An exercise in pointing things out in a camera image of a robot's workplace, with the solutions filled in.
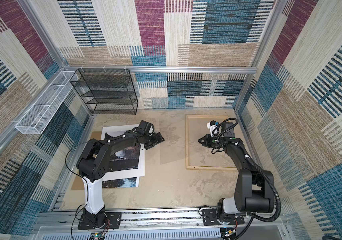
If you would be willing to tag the aluminium front rail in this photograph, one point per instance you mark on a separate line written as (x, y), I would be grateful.
(157, 224)

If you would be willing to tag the colour landscape photo underneath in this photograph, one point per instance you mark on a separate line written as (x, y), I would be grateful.
(122, 183)

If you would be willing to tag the black wire mesh shelf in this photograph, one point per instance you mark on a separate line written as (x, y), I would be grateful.
(106, 91)

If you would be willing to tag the black white landscape photo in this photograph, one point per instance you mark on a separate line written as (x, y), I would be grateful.
(127, 163)

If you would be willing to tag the clear acrylic sheet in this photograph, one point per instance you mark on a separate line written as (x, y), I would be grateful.
(173, 149)

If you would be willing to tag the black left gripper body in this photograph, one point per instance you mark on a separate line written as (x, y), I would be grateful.
(152, 140)

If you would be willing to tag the white wire mesh basket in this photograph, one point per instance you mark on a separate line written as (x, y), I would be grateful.
(36, 119)

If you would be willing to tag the light wooden picture frame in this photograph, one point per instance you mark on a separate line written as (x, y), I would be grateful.
(199, 157)

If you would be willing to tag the brown hardboard backing panel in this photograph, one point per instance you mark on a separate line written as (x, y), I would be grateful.
(78, 182)

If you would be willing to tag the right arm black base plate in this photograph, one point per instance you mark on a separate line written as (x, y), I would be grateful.
(210, 218)

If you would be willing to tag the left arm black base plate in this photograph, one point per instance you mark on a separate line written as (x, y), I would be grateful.
(110, 220)

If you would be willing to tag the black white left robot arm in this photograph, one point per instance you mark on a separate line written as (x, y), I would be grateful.
(94, 163)

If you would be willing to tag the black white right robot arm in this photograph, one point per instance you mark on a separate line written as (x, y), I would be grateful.
(255, 193)

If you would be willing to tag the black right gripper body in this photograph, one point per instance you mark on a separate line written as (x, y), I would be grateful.
(213, 142)

